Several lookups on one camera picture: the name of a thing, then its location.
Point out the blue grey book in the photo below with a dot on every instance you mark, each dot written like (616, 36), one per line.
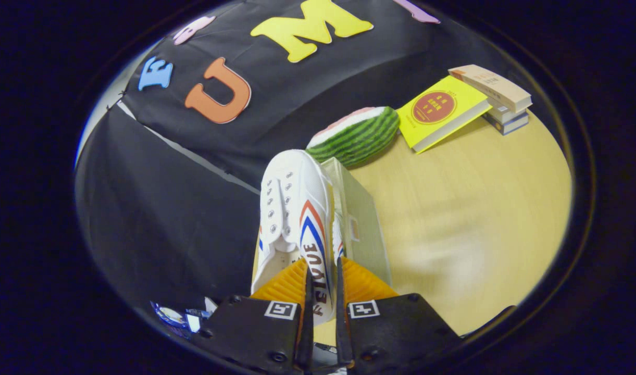
(510, 126)

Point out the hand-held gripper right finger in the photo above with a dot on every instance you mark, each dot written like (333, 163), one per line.
(396, 333)

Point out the yellow book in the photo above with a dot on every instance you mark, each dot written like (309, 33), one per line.
(437, 112)

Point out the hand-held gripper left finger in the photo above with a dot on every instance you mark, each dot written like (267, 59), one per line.
(255, 333)

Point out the white book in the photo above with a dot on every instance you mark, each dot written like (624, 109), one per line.
(508, 114)

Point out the pale green storage box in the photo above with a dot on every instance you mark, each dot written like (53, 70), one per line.
(362, 208)

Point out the watermelon slice plush toy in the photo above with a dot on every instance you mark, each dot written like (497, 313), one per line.
(357, 136)

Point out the beige book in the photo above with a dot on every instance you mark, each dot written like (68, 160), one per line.
(495, 86)

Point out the black backdrop cloth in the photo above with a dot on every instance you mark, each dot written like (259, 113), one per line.
(166, 208)

